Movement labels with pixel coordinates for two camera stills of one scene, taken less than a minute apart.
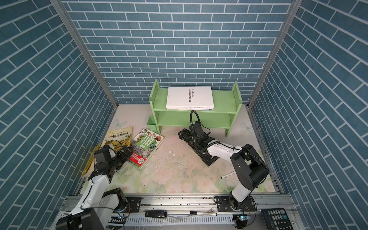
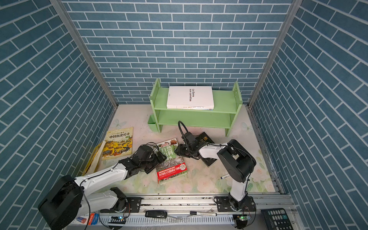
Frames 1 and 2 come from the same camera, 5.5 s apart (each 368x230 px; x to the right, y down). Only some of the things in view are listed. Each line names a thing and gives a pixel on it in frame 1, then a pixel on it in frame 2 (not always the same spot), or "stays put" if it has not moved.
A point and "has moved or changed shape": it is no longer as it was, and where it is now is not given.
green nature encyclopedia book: x=145 y=147 to x=174 y=165
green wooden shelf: x=227 y=104 stays put
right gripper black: x=184 y=131 to x=179 y=150
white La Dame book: x=189 y=97 stays put
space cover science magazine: x=190 y=109 has moved or changed shape
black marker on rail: x=203 y=213 stays put
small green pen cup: x=151 y=123 stays put
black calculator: x=277 y=219 stays put
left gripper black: x=124 y=157 to x=156 y=160
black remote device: x=156 y=213 stays put
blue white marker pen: x=227 y=175 stays put
